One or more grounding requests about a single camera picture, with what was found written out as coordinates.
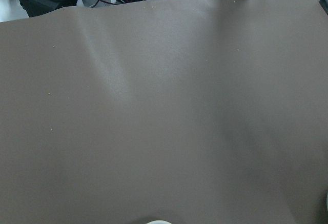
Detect mint green bowl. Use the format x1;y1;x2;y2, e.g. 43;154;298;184
146;220;171;224

